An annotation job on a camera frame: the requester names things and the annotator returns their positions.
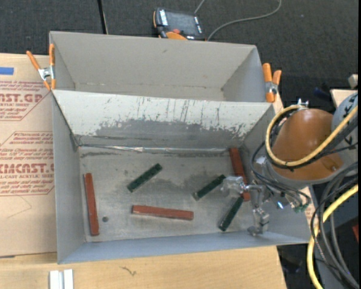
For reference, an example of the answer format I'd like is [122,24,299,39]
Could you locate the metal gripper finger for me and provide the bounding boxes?
[247,207,271,237]
[222,176,251,197]

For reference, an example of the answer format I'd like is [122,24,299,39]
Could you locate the red-brown flat block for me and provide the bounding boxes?
[228,147,251,202]
[131,204,195,222]
[83,172,100,237]

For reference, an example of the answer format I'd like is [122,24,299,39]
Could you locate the dark green flat block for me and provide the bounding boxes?
[126,163,164,193]
[218,195,245,232]
[193,173,227,202]

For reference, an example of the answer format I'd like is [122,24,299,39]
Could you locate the grey metal bin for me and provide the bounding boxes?
[49,31,312,265]

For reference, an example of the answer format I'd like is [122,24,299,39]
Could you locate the brown cardboard board red print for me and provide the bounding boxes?
[0,52,58,259]

